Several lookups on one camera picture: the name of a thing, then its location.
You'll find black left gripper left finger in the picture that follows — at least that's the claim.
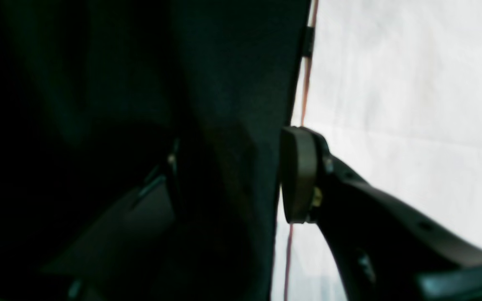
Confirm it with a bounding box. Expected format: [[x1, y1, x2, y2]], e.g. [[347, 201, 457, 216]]
[[41, 138, 182, 301]]

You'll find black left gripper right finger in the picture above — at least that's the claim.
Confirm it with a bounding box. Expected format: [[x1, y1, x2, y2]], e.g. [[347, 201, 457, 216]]
[[280, 126, 482, 301]]

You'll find light pink T-shirt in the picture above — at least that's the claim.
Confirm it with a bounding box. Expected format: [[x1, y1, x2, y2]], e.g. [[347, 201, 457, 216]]
[[270, 0, 482, 301]]

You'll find black table cloth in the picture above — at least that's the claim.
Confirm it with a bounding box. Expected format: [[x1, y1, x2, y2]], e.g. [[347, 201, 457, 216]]
[[0, 0, 310, 301]]

